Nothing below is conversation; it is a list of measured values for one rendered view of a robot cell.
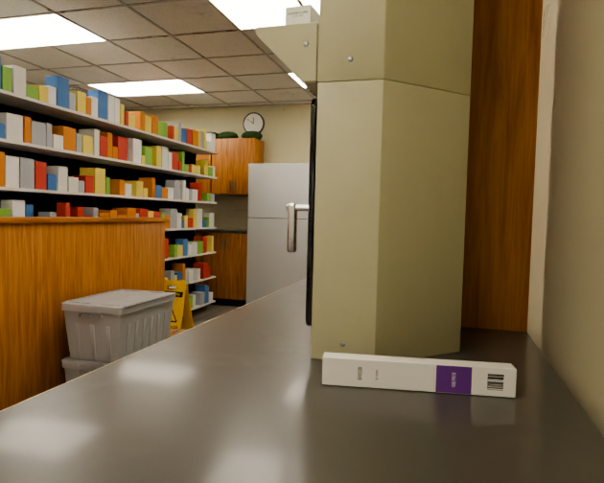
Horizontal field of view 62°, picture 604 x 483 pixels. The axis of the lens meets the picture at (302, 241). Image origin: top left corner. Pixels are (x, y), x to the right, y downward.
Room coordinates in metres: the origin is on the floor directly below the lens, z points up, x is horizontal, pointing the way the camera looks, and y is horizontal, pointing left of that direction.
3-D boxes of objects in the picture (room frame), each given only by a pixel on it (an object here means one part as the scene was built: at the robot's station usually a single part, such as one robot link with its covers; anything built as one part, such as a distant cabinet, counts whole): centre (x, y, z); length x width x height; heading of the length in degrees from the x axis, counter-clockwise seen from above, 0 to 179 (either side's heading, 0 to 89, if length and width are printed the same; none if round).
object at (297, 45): (1.02, -0.01, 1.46); 0.32 x 0.12 x 0.10; 164
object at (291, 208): (0.91, 0.00, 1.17); 0.05 x 0.03 x 0.10; 74
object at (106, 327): (3.06, 1.09, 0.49); 0.60 x 0.42 x 0.33; 164
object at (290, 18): (0.96, 0.01, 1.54); 0.05 x 0.05 x 0.06; 69
